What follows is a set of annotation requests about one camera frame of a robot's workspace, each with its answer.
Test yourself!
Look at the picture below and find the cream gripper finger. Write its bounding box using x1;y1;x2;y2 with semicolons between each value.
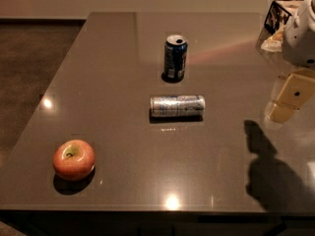
266;68;315;123

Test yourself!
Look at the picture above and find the red apple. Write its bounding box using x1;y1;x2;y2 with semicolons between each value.
53;140;95;181

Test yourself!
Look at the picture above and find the crumpled white paper bag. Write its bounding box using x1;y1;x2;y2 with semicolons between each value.
261;27;284;53

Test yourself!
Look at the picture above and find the black wire basket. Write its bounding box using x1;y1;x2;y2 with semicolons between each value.
264;0;302;34

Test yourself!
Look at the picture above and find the silver redbull can lying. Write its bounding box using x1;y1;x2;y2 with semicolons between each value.
150;95;206;118

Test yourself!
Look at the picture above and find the blue upright soda can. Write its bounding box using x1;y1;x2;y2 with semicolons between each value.
163;34;188;83

